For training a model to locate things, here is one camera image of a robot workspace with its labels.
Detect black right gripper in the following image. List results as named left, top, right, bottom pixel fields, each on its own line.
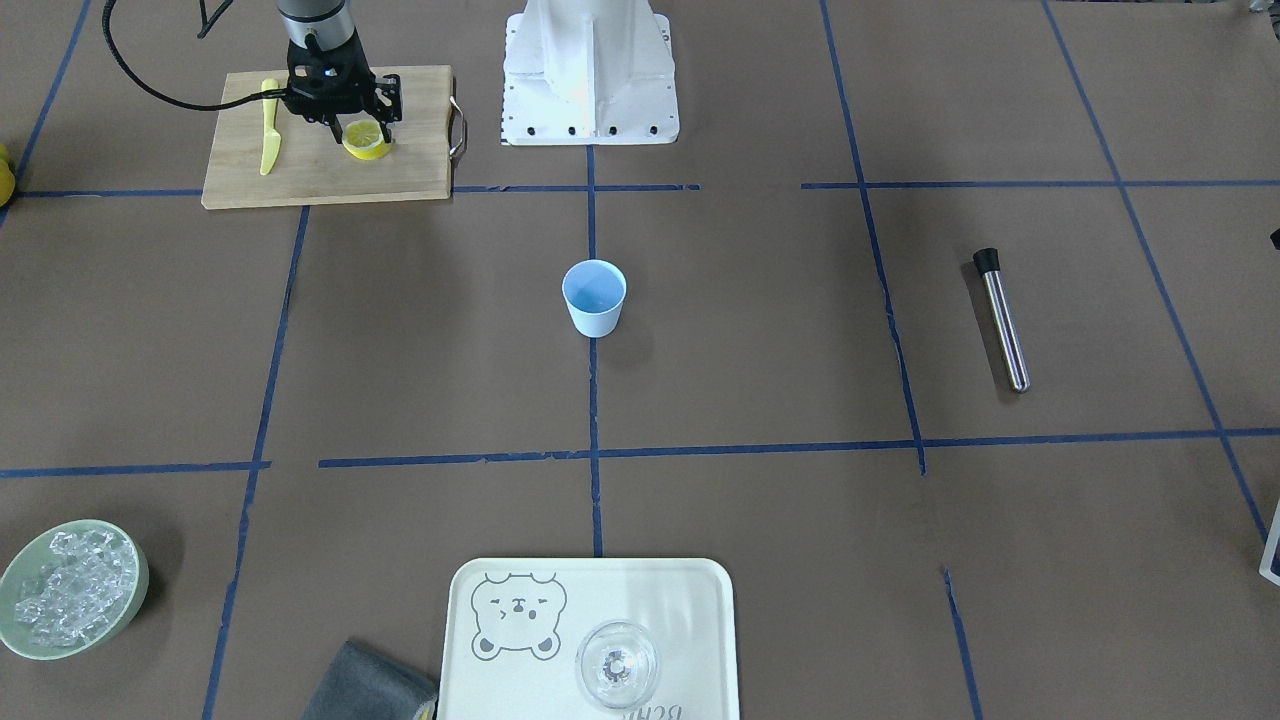
left=282, top=35, right=403, bottom=143

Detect lemon slice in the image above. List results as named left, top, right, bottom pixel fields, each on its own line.
left=340, top=119, right=392, bottom=160

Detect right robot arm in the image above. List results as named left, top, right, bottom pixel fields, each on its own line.
left=276, top=1, right=403, bottom=143

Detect light blue cup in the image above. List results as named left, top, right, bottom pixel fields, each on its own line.
left=561, top=259, right=628, bottom=340

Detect bamboo cutting board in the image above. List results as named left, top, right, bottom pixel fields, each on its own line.
left=201, top=65, right=465, bottom=210

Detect yellow plastic knife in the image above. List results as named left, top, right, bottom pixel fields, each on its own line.
left=259, top=97, right=282, bottom=176

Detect yellow lemons at edge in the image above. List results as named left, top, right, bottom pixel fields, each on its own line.
left=0, top=143, right=17, bottom=209

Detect cream bear tray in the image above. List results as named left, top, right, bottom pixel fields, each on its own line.
left=435, top=559, right=741, bottom=719

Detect green bowl of ice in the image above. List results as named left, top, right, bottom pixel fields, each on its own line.
left=1, top=519, right=150, bottom=661

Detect grey folded cloth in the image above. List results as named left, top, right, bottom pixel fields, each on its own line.
left=301, top=641, right=439, bottom=719

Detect clear wine glass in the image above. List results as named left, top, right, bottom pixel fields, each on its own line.
left=576, top=619, right=660, bottom=711

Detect steel muddler black tip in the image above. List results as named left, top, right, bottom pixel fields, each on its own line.
left=973, top=247, right=1030, bottom=395

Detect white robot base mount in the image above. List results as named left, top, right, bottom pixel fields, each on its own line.
left=500, top=1, right=681, bottom=147

